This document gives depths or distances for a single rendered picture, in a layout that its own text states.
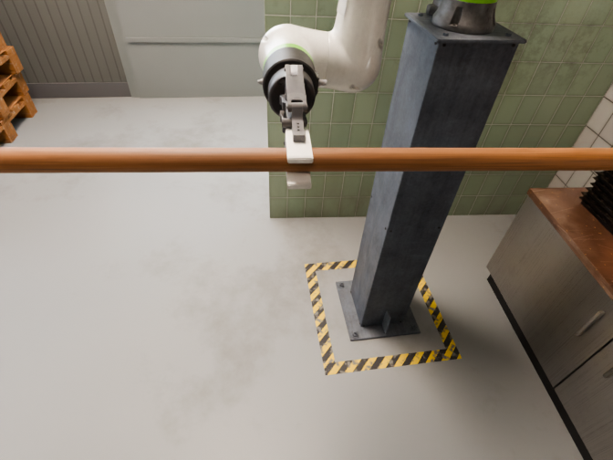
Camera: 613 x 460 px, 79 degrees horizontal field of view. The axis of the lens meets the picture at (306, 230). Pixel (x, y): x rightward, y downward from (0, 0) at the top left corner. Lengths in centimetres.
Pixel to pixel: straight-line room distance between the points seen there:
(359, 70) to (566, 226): 109
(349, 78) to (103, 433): 141
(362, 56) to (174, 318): 138
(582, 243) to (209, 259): 158
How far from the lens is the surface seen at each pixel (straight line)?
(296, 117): 49
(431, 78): 101
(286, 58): 65
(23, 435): 177
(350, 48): 75
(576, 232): 163
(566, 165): 60
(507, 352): 190
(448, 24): 104
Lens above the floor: 145
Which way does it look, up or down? 44 degrees down
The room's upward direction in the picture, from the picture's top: 4 degrees clockwise
